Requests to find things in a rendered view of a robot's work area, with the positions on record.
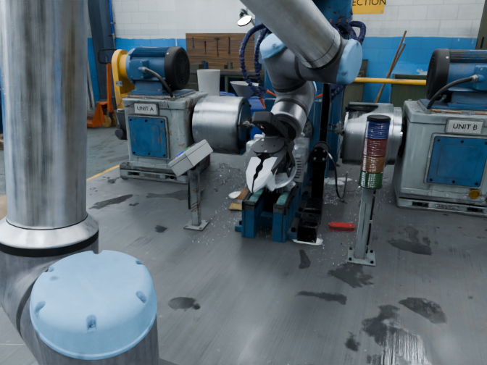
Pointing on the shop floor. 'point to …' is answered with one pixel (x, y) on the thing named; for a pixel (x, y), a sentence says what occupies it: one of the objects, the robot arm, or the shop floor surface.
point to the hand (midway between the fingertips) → (253, 185)
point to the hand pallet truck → (104, 115)
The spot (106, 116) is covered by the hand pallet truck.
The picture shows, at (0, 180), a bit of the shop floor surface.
